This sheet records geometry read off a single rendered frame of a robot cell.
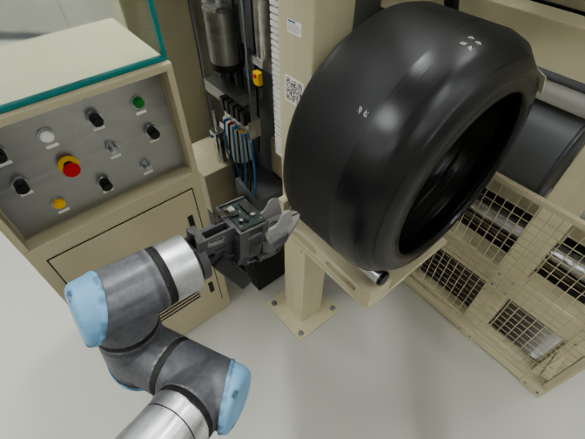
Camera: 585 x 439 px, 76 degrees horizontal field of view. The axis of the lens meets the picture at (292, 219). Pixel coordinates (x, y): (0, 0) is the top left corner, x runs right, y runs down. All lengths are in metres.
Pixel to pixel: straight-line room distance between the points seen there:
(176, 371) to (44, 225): 0.80
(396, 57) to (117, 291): 0.56
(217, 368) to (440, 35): 0.63
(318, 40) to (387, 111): 0.34
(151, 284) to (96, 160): 0.72
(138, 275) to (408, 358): 1.57
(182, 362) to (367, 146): 0.44
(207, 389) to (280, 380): 1.29
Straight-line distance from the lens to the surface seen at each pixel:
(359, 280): 1.04
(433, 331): 2.03
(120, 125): 1.17
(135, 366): 0.61
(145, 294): 0.53
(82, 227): 1.26
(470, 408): 1.95
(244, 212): 0.59
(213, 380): 0.55
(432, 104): 0.65
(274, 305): 1.96
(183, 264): 0.54
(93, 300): 0.53
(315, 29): 0.92
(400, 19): 0.79
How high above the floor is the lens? 1.73
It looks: 48 degrees down
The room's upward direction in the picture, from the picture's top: straight up
